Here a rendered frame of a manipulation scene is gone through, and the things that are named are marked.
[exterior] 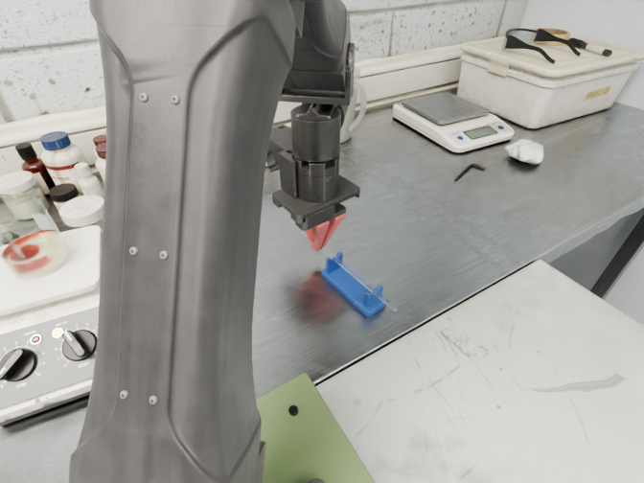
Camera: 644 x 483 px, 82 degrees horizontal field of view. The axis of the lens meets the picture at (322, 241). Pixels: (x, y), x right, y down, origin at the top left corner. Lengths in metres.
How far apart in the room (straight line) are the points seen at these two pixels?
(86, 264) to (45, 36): 0.48
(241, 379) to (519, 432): 0.35
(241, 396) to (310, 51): 0.28
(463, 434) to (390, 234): 0.32
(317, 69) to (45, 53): 0.60
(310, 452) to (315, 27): 0.33
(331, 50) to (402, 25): 0.84
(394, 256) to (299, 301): 0.17
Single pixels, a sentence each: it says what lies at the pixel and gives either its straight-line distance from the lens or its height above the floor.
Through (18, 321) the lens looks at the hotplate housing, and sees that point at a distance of 0.51.
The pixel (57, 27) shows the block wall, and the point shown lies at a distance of 0.87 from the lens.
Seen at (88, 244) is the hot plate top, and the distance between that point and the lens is 0.54.
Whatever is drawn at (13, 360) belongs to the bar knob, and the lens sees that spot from 0.48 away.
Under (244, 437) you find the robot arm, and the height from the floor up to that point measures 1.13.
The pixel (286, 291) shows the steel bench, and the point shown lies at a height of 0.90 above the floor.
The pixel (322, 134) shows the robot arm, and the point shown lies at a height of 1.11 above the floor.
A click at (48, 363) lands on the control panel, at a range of 0.49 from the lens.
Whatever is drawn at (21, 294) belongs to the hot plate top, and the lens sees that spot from 0.51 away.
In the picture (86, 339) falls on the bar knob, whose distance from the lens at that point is 0.47.
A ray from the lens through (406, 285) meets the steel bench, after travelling 0.54.
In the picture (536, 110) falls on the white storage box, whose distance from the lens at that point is 1.08.
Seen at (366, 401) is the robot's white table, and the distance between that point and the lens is 0.43.
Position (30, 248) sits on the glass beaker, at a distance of 0.49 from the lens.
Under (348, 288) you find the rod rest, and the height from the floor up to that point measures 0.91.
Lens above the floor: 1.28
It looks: 40 degrees down
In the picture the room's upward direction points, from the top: straight up
